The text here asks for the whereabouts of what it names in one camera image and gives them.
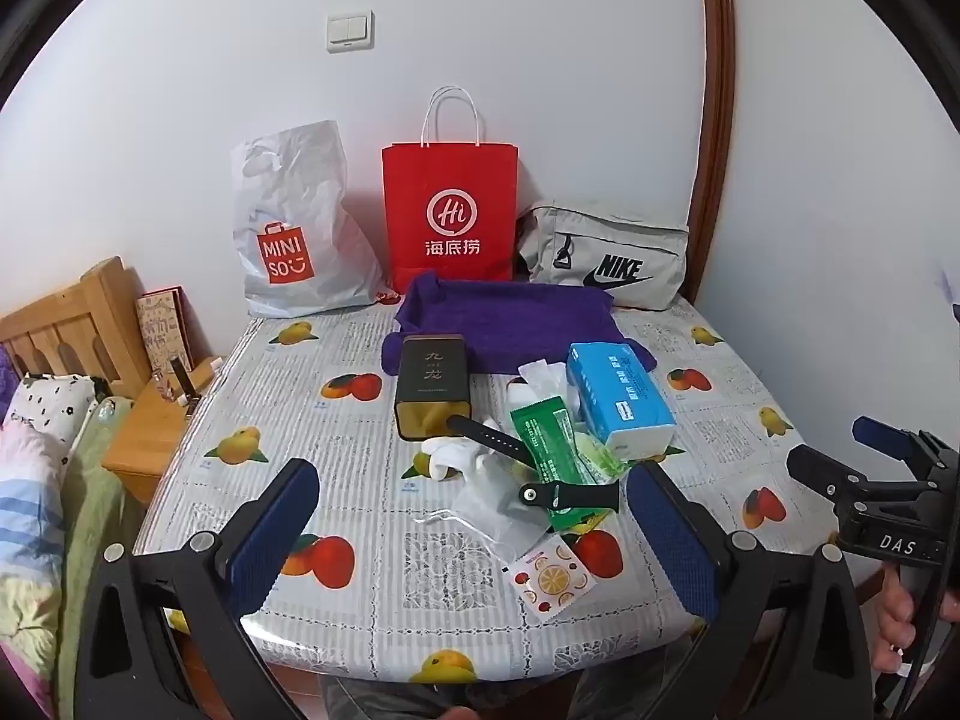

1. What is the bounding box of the grey fabric bag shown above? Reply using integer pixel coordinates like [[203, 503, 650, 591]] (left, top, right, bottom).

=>
[[516, 201, 691, 310]]

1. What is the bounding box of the white wall light switch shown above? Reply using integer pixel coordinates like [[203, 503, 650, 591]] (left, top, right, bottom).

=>
[[327, 11, 374, 53]]

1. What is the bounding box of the black watch strap with holes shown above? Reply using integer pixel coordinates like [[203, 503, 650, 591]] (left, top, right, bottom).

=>
[[448, 414, 526, 458]]

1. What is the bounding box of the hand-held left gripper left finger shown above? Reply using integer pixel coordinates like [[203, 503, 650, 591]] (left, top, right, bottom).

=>
[[75, 457, 323, 720]]

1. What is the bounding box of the person's right hand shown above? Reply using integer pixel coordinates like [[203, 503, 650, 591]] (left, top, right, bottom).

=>
[[874, 562, 960, 662]]

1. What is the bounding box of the patterned book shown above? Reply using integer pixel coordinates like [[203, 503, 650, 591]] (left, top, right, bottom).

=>
[[135, 286, 194, 383]]

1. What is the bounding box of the small dark object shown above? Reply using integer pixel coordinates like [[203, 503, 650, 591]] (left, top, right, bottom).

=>
[[169, 356, 207, 406]]

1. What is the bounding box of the brown wooden door frame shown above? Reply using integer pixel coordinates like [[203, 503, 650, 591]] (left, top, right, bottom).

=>
[[694, 0, 740, 301]]

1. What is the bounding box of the wooden nightstand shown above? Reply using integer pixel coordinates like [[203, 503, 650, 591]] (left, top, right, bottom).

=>
[[101, 356, 230, 507]]

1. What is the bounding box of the light green tissue pack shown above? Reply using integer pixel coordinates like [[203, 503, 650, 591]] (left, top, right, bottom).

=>
[[574, 427, 631, 481]]

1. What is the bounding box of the white spotted pillow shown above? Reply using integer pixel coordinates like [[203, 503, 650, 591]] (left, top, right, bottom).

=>
[[0, 371, 98, 451]]

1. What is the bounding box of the red paper carrier bag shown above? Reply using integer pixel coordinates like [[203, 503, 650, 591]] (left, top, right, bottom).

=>
[[381, 86, 518, 293]]

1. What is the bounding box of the wooden bed headboard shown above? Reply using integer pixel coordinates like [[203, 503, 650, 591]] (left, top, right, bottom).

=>
[[0, 256, 151, 398]]

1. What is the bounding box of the fruit pattern small packet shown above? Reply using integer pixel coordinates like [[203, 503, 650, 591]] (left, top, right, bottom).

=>
[[508, 535, 597, 612]]

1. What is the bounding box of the white plastic shopping bag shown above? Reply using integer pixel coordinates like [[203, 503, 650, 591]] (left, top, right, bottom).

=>
[[231, 120, 385, 318]]

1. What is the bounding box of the pale green blanket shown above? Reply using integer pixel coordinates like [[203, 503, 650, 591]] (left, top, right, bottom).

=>
[[60, 397, 143, 691]]

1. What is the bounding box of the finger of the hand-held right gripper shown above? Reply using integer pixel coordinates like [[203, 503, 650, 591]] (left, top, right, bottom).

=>
[[852, 415, 917, 460], [786, 444, 872, 520]]

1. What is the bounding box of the black watch strap with stud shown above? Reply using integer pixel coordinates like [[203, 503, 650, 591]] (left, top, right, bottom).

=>
[[521, 481, 623, 515]]

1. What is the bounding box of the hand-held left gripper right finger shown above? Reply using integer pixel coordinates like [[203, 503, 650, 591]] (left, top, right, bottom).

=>
[[626, 461, 875, 720]]

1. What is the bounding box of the dark tea tin box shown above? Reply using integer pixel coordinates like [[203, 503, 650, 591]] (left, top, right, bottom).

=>
[[394, 334, 475, 442]]

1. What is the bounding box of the green foil packet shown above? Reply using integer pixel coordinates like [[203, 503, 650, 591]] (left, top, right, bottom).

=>
[[510, 396, 601, 533]]

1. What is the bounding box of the blue tissue pack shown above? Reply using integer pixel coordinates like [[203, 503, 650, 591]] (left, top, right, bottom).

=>
[[566, 343, 677, 460]]

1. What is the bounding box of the purple towel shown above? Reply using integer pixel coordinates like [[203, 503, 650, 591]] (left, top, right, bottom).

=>
[[381, 272, 657, 376]]

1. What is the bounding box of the striped pastel quilt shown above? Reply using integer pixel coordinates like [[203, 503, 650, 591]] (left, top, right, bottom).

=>
[[0, 420, 76, 720]]

